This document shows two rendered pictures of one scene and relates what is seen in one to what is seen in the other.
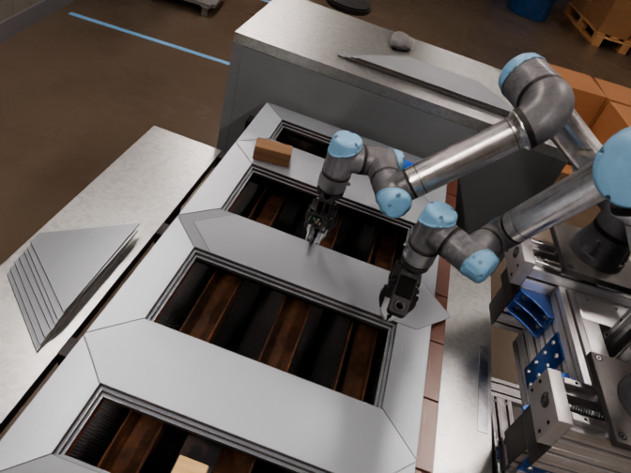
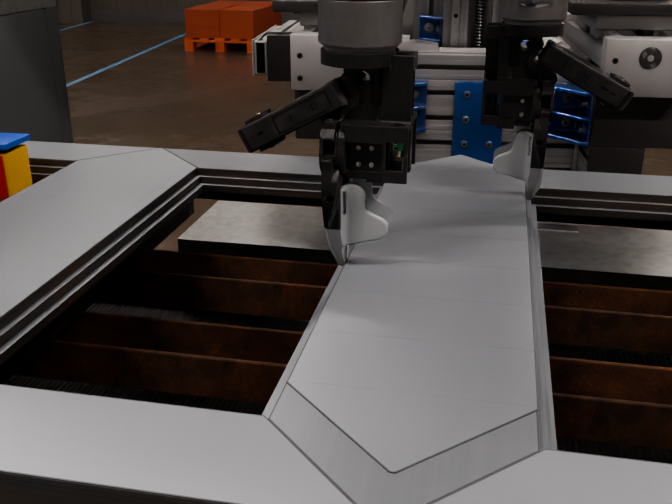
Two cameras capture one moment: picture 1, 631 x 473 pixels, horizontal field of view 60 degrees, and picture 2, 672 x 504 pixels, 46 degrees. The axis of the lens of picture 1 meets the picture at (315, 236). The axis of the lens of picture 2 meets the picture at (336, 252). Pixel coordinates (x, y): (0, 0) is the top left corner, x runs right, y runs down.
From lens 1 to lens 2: 1.46 m
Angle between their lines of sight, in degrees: 69
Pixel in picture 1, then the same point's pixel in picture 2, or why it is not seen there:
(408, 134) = not seen: outside the picture
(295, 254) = (416, 278)
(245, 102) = not seen: outside the picture
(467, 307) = (314, 222)
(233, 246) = (465, 370)
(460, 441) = (612, 244)
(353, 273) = (422, 218)
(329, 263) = (411, 241)
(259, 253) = (460, 325)
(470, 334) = not seen: hidden behind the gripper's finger
